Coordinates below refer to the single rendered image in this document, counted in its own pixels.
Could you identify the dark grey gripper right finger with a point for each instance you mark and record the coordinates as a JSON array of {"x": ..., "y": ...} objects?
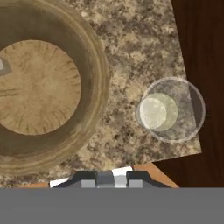
[{"x": 138, "y": 176}]

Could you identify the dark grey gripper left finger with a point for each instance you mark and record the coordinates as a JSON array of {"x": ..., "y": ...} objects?
[{"x": 84, "y": 176}]

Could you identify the clear glass of lemonade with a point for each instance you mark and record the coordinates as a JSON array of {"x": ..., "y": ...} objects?
[{"x": 163, "y": 112}]

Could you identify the brown wooden bowl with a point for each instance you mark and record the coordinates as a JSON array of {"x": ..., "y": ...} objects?
[{"x": 93, "y": 78}]

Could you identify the pale grey ice cube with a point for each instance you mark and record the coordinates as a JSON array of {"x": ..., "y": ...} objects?
[{"x": 3, "y": 67}]

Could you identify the orange wooden cupboard front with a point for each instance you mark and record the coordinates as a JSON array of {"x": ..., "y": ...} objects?
[{"x": 159, "y": 175}]

